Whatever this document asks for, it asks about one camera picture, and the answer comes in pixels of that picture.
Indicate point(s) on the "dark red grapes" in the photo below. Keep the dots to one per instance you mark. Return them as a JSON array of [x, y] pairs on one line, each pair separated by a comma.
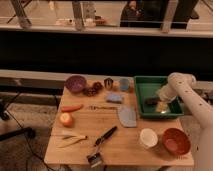
[[93, 90]]

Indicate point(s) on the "thin metal skewer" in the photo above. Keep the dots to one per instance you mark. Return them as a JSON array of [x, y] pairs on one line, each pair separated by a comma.
[[102, 108]]

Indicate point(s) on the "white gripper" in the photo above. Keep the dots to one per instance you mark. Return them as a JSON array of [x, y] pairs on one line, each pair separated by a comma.
[[166, 95]]

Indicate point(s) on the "wooden table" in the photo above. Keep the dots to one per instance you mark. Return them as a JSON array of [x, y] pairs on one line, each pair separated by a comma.
[[121, 148]]

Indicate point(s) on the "light blue cup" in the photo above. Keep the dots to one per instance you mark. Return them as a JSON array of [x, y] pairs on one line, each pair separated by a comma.
[[124, 84]]

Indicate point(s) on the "black stand with cable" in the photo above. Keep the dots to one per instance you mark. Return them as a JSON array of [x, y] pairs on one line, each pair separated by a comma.
[[9, 126]]

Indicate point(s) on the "red yellow apple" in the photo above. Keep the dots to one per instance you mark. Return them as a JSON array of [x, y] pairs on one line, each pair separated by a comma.
[[66, 119]]

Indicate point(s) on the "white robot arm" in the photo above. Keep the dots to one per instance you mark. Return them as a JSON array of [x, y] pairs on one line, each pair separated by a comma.
[[180, 84]]

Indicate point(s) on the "blue sponge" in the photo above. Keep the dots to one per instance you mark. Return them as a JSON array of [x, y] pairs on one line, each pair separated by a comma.
[[114, 98]]

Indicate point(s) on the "white cup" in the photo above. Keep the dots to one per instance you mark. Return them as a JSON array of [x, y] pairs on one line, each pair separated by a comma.
[[148, 138]]

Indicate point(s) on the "purple bowl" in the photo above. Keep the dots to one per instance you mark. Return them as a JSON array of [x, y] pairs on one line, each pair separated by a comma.
[[76, 83]]

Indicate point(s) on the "dark eraser block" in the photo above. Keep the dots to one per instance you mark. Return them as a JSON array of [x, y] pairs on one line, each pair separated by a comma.
[[151, 101]]

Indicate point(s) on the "grey blue cloth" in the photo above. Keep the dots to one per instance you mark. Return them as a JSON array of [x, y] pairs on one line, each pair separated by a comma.
[[127, 116]]

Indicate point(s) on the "red bowl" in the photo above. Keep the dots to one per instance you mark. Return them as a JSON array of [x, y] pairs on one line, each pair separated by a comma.
[[176, 142]]

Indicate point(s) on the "green plastic tray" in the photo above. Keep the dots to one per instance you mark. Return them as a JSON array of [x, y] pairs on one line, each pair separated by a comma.
[[147, 87]]

